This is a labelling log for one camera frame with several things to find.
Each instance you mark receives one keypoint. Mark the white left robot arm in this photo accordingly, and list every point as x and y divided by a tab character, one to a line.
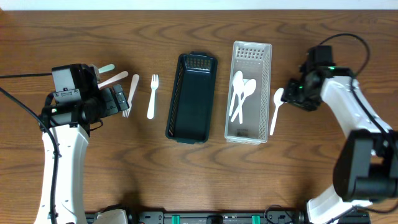
65	122

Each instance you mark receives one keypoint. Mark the white plastic spoon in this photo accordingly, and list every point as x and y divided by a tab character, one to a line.
237	89
249	88
278	102

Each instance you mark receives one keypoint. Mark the dark green plastic basket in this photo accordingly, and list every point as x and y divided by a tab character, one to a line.
191	103

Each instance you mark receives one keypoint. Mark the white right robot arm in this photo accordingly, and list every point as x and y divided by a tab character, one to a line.
366	170

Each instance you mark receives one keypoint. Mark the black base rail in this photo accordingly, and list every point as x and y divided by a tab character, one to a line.
271	216

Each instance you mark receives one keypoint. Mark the white plastic basket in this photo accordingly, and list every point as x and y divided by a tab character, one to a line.
254	60

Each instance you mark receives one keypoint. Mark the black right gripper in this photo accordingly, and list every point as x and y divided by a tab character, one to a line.
288	94

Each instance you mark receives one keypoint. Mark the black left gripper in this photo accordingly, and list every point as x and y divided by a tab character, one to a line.
110	107

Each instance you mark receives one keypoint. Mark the pale green plastic fork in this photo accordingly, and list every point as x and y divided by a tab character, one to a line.
106	68

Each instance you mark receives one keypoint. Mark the white plastic fork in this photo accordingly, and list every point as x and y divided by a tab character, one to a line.
133	86
113	79
154	85

